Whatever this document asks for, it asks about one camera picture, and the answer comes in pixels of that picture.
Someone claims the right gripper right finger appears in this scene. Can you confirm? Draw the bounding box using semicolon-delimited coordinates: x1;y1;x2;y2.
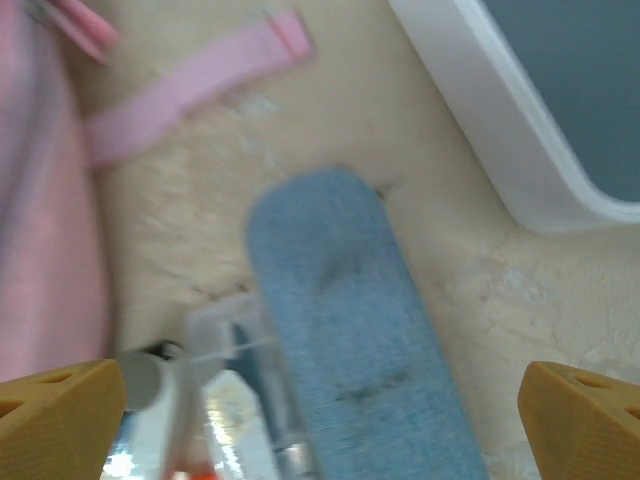
517;360;640;480

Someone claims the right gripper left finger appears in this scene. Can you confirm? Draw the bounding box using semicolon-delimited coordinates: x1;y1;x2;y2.
0;358;126;480

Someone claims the clear plastic case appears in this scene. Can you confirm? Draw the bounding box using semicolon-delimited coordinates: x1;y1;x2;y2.
114;293;324;480

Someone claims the pink school backpack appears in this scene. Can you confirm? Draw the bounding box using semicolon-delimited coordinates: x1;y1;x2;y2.
0;0;317;362

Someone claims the blue felt pencil case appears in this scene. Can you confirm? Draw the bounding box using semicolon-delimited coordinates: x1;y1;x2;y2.
243;164;490;480

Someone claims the white grey tissue box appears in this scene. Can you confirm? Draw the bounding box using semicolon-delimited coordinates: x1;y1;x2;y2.
387;0;640;235

